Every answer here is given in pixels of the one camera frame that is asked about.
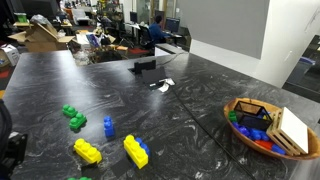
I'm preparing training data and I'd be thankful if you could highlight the wooden bowl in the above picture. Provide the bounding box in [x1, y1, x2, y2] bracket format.
[223, 97, 320, 161]

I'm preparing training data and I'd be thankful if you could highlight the black flat plate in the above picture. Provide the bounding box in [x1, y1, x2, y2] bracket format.
[141, 66, 168, 86]

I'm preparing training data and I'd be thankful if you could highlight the black cable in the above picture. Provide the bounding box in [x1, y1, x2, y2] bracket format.
[166, 84, 259, 180]

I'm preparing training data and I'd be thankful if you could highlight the wooden crate with white top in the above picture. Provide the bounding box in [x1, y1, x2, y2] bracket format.
[265, 106, 310, 157]

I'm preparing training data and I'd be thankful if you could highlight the blue single block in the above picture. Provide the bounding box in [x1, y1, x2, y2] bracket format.
[134, 136, 151, 158]

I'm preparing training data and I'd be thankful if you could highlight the black office chair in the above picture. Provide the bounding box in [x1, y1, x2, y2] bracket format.
[138, 24, 155, 50]

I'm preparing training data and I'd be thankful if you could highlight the black tape patch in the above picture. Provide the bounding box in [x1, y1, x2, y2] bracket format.
[110, 156, 134, 178]
[80, 162, 101, 180]

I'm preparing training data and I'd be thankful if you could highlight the open cardboard box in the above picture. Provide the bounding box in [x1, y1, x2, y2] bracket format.
[7, 21, 76, 53]

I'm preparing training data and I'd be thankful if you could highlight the computer monitor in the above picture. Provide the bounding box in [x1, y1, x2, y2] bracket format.
[129, 11, 139, 24]
[164, 17, 181, 34]

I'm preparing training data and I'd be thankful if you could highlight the green container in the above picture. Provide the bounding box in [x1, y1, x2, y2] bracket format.
[13, 12, 28, 24]

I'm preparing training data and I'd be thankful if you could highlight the blue stack of blocks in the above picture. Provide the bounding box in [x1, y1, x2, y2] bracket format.
[102, 115, 116, 139]

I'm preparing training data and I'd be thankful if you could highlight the black power outlet box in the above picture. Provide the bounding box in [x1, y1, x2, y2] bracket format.
[128, 59, 158, 75]

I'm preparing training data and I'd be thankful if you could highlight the white desk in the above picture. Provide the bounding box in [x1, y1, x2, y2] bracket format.
[153, 42, 188, 58]

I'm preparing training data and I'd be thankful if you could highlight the small green block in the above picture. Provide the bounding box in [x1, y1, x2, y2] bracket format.
[227, 110, 238, 123]

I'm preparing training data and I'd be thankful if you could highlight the red block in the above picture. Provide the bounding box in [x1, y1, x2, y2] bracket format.
[254, 139, 276, 151]

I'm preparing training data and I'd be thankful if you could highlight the white box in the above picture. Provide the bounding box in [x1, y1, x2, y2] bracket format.
[0, 43, 21, 68]

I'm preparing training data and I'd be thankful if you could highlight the yellow three-stud block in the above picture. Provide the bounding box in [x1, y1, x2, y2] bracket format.
[123, 134, 149, 170]
[73, 138, 103, 165]

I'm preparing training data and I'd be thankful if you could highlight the white paper scrap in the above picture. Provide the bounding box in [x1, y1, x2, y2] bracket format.
[157, 77, 176, 93]

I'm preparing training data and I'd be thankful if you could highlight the seated person in blue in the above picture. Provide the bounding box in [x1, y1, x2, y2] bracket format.
[148, 14, 171, 44]

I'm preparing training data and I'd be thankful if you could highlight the black wire basket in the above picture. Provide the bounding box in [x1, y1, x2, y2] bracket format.
[233, 100, 274, 132]

